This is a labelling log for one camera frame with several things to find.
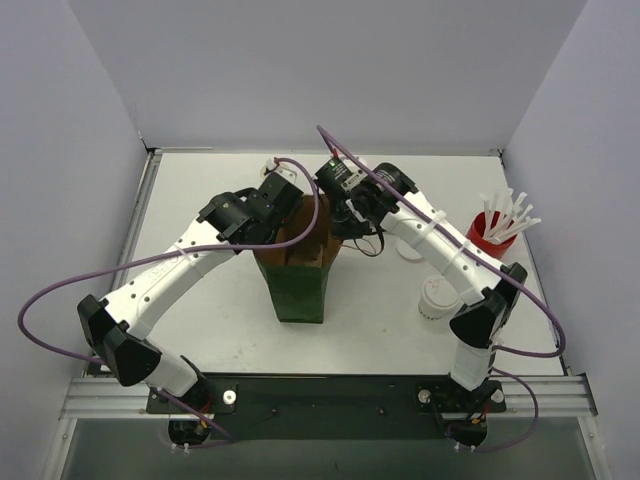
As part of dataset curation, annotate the brown green paper bag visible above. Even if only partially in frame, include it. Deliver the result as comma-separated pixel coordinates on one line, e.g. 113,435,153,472
253,194,342,324

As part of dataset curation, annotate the white paper coffee cup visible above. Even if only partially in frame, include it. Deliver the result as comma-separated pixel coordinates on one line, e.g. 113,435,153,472
418,275,461,321

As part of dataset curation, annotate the white plastic cup lid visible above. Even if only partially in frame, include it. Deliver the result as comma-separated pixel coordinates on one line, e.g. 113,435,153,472
421,275,460,309

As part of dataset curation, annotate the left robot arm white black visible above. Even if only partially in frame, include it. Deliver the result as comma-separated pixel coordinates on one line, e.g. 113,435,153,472
77,168,303,412

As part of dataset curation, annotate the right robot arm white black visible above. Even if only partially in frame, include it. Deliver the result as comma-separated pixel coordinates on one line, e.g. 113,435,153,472
316,157,528,391

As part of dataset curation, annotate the white plastic lid stack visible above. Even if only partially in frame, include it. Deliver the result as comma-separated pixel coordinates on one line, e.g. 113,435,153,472
395,239,424,263

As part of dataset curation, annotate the white wrapped straws bundle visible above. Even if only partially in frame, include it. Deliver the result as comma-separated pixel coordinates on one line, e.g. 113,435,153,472
480,188,541,243

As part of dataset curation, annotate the red straw holder cup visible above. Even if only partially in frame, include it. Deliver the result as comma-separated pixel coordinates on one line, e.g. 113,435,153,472
466,213,516,260

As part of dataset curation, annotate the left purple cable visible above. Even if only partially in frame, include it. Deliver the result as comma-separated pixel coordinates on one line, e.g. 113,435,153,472
17,157,321,364

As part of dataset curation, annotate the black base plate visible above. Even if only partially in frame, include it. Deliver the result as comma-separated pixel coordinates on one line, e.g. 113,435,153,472
145,372,506,442

